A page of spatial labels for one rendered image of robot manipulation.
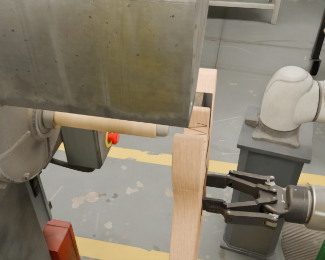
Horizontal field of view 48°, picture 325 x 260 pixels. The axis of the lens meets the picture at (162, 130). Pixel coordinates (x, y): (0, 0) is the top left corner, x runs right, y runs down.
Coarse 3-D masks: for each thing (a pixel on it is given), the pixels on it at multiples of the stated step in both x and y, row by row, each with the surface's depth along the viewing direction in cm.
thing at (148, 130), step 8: (56, 112) 64; (64, 112) 64; (56, 120) 64; (64, 120) 64; (72, 120) 64; (80, 120) 63; (88, 120) 63; (96, 120) 63; (104, 120) 63; (112, 120) 63; (120, 120) 62; (88, 128) 64; (96, 128) 64; (104, 128) 63; (112, 128) 63; (120, 128) 62; (128, 128) 62; (136, 128) 62; (144, 128) 62; (152, 128) 61; (144, 136) 63; (152, 136) 62
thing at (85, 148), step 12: (72, 132) 94; (84, 132) 94; (96, 132) 94; (108, 132) 102; (72, 144) 97; (84, 144) 96; (96, 144) 96; (108, 144) 104; (72, 156) 100; (84, 156) 99; (96, 156) 98; (72, 168) 106; (84, 168) 107; (96, 168) 101
